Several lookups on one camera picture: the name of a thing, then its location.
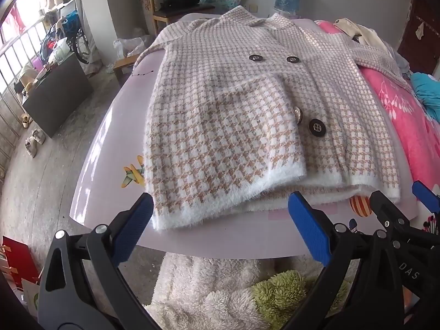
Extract brown door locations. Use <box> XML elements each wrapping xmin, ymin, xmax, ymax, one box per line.
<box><xmin>400</xmin><ymin>0</ymin><xmax>440</xmax><ymax>76</ymax></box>

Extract low wooden stool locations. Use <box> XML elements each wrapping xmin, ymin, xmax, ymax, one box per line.
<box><xmin>113</xmin><ymin>55</ymin><xmax>138</xmax><ymax>88</ymax></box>

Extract beige houndstooth knit coat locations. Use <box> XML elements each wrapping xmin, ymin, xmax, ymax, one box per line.
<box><xmin>132</xmin><ymin>6</ymin><xmax>413</xmax><ymax>231</ymax></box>

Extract grey cloth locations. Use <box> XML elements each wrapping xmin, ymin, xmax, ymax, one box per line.
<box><xmin>381</xmin><ymin>39</ymin><xmax>411</xmax><ymax>74</ymax></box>

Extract pink floral blanket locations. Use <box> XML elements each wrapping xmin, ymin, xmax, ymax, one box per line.
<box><xmin>316</xmin><ymin>21</ymin><xmax>440</xmax><ymax>193</ymax></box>

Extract cardboard box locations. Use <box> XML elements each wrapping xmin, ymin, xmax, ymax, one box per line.
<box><xmin>137</xmin><ymin>0</ymin><xmax>155</xmax><ymax>30</ymax></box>

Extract black panel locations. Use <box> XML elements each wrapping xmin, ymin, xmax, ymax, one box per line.
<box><xmin>22</xmin><ymin>53</ymin><xmax>94</xmax><ymax>138</ymax></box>

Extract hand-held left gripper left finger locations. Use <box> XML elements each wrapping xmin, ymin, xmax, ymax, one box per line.
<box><xmin>37</xmin><ymin>192</ymin><xmax>162</xmax><ymax>330</ymax></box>

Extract black bag on chair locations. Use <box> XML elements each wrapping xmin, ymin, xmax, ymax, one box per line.
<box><xmin>161</xmin><ymin>0</ymin><xmax>202</xmax><ymax>11</ymax></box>

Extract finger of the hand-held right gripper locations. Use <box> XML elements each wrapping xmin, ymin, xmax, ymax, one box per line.
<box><xmin>412</xmin><ymin>181</ymin><xmax>440</xmax><ymax>213</ymax></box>
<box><xmin>369</xmin><ymin>191</ymin><xmax>409</xmax><ymax>238</ymax></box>

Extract white plastic bag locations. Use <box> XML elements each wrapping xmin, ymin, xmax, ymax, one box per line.
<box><xmin>113</xmin><ymin>36</ymin><xmax>152</xmax><ymax>59</ymax></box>

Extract red box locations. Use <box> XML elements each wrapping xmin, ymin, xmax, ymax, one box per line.
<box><xmin>0</xmin><ymin>235</ymin><xmax>40</xmax><ymax>289</ymax></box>

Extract teal quilt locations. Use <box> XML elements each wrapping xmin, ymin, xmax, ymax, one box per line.
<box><xmin>411</xmin><ymin>72</ymin><xmax>440</xmax><ymax>124</ymax></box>

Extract metal window railing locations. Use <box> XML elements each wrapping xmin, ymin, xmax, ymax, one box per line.
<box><xmin>0</xmin><ymin>17</ymin><xmax>45</xmax><ymax>179</ymax></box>

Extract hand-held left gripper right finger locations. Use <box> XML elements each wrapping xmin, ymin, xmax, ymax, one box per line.
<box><xmin>280</xmin><ymin>191</ymin><xmax>404</xmax><ymax>330</ymax></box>

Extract wooden chair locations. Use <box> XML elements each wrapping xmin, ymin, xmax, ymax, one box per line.
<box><xmin>144</xmin><ymin>0</ymin><xmax>215</xmax><ymax>37</ymax></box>

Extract cream clothes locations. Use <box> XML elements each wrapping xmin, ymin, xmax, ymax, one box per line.
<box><xmin>333</xmin><ymin>18</ymin><xmax>391</xmax><ymax>50</ymax></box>

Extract green fluffy cloth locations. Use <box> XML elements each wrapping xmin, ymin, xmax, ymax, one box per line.
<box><xmin>251</xmin><ymin>270</ymin><xmax>348</xmax><ymax>320</ymax></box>

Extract white fluffy blanket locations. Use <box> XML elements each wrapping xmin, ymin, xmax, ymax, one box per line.
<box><xmin>144</xmin><ymin>252</ymin><xmax>324</xmax><ymax>330</ymax></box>

